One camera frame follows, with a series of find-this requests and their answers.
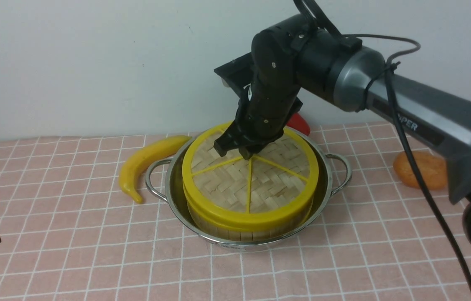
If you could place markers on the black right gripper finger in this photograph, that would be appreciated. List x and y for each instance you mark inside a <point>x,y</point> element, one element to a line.
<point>247,150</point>
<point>228,141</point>

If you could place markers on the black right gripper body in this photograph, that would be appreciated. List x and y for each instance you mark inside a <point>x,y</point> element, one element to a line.
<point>273,91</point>

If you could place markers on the yellow woven bamboo steamer lid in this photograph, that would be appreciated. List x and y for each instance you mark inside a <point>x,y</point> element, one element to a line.
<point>285,168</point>

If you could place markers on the yellow rimmed bamboo steamer basket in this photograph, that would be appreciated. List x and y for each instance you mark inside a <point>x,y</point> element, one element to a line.
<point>252,219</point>

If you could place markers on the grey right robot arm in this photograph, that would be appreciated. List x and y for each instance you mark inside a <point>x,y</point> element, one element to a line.
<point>297,53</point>

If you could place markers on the stainless steel pot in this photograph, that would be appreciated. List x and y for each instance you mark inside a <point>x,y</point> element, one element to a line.
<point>164,179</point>

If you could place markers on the red toy bell pepper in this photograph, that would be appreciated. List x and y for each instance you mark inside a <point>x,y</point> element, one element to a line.
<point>298,123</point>

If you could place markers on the yellow toy banana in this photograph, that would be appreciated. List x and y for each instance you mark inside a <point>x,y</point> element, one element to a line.
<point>140,161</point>

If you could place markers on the orange toy potato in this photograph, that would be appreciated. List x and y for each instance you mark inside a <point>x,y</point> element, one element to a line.
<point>433,170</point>

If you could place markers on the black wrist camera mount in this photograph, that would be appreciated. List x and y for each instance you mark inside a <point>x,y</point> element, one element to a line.
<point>237,74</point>

